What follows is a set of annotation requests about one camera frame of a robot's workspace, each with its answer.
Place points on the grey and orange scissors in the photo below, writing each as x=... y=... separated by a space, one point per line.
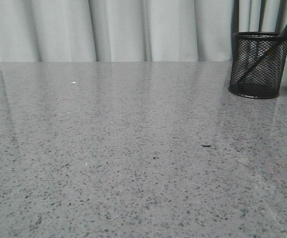
x=268 y=52

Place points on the black mesh pen bucket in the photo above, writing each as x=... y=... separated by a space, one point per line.
x=265 y=80

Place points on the grey curtain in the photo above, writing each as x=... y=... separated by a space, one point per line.
x=130 y=30

